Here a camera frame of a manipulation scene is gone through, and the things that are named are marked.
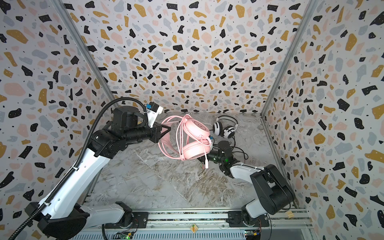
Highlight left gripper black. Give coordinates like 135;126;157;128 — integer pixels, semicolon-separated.
127;120;173;145

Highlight pink headphones with cable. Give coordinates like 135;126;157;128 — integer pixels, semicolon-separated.
158;114;212;169

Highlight white black headphones with cable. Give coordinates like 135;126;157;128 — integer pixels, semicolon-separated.
209;115;249;161

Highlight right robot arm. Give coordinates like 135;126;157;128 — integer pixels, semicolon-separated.
199;141;296;227

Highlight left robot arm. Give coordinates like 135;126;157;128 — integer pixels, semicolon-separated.
26;102;165;240

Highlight green circuit board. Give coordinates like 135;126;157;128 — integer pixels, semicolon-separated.
117;232;135;240

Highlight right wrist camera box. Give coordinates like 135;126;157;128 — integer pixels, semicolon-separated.
210;136;215;148

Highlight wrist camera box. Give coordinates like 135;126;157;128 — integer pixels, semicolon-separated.
147;102;164;128
210;136;215;148

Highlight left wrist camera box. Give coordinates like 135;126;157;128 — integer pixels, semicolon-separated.
147;102;164;128

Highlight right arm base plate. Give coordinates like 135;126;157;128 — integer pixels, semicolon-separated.
227;211;270;228

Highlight wooden block on rail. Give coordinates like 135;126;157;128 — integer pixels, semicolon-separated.
285;211;295;219

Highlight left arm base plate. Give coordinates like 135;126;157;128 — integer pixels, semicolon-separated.
118;212;149;229

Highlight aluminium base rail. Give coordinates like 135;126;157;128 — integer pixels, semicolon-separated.
74;208;317;240

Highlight black corrugated cable hose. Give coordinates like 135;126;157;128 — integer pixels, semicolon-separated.
7;96;146;240

